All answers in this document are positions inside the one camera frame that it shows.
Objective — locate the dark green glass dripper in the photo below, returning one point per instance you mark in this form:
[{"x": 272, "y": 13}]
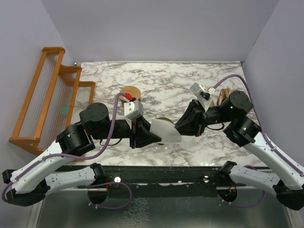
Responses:
[{"x": 165, "y": 119}]

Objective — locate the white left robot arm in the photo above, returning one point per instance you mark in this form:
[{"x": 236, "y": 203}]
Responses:
[{"x": 32, "y": 183}]

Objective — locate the clear glass dripper cone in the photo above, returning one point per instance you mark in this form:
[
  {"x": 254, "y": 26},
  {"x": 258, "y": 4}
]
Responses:
[{"x": 160, "y": 147}]

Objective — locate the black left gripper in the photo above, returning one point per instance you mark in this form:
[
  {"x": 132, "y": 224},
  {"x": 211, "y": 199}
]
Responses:
[{"x": 141, "y": 135}]

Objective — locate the orange wooden rack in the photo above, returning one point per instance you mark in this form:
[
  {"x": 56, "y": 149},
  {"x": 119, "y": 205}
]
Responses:
[{"x": 49, "y": 103}]

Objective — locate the orange coffee filter box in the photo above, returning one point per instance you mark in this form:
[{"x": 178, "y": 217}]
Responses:
[{"x": 224, "y": 93}]

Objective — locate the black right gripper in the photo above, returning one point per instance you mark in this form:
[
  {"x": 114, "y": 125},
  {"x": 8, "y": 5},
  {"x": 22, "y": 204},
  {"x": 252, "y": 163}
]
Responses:
[{"x": 189, "y": 124}]

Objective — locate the white paper coffee filter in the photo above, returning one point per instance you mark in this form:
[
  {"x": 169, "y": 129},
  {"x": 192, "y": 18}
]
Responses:
[{"x": 166, "y": 131}]

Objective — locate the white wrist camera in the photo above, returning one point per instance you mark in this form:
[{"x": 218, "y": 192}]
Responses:
[
  {"x": 133, "y": 108},
  {"x": 204, "y": 96}
]

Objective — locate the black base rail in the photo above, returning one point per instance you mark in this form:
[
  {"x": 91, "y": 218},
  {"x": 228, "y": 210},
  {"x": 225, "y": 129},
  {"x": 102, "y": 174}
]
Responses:
[{"x": 163, "y": 181}]

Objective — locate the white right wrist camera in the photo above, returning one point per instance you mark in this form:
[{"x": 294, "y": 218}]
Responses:
[{"x": 204, "y": 96}]

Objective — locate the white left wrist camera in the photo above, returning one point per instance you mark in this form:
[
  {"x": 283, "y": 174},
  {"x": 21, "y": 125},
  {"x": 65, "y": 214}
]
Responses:
[{"x": 133, "y": 108}]

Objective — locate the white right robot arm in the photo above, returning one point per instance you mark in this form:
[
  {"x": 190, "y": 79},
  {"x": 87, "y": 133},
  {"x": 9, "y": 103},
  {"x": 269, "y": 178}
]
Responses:
[{"x": 285, "y": 182}]

